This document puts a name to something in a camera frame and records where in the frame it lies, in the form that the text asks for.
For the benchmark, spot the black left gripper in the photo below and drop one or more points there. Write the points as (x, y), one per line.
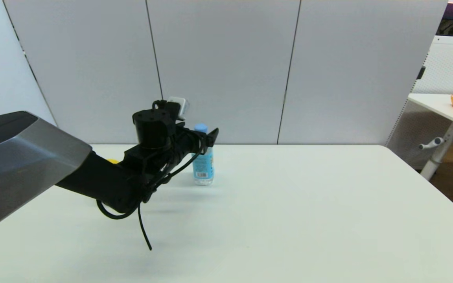
(185, 143)

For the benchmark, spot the clear soda water bottle blue label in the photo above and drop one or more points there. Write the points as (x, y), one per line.
(203, 169)

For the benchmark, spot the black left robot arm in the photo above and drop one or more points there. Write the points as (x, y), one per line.
(100, 184)

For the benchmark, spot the yellow duck toy car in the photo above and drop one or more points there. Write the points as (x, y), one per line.
(113, 161)

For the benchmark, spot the white side desk top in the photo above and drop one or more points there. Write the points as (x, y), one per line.
(442, 104)

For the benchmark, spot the white perforated partition panel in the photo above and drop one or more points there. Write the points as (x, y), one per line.
(448, 65)

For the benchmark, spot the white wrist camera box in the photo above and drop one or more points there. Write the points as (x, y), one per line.
(179, 107)

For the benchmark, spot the black panel bracket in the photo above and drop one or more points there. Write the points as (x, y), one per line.
(420, 72)

